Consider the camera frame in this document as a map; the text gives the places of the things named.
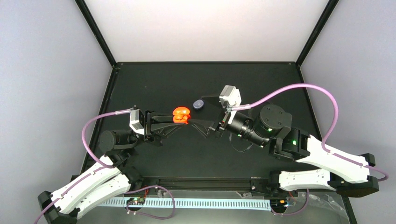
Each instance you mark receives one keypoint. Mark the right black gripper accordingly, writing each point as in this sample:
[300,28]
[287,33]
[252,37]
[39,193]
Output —
[220,121]

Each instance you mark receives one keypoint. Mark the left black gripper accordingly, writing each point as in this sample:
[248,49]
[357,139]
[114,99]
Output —
[159,128]

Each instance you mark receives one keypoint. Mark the lavender earbud charging case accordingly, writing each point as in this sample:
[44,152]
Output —
[198,104]

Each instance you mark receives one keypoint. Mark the orange round case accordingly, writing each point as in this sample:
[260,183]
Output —
[178,113]

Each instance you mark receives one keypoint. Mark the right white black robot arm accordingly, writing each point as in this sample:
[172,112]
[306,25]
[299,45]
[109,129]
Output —
[346,174]

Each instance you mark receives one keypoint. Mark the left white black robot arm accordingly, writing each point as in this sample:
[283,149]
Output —
[113,173]

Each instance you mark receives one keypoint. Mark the left circuit board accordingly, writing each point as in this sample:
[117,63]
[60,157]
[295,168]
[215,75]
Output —
[136,201]

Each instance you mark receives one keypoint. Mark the circuit board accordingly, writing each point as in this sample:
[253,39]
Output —
[136,201]
[281,203]

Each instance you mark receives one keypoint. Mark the right circuit board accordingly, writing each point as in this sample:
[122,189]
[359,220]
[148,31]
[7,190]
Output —
[281,203]

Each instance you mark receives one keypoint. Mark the clear plastic sheet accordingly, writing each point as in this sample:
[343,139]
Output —
[329,201]

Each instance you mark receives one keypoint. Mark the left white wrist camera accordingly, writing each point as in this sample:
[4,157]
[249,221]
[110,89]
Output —
[137,121]

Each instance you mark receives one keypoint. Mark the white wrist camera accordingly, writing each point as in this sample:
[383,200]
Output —
[230,96]
[137,121]

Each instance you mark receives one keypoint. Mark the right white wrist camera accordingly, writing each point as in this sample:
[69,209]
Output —
[230,96]

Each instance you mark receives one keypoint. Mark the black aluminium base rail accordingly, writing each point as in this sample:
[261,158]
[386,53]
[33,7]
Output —
[210,184]

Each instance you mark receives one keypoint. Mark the light blue slotted cable duct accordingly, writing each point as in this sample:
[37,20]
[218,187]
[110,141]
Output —
[194,203]

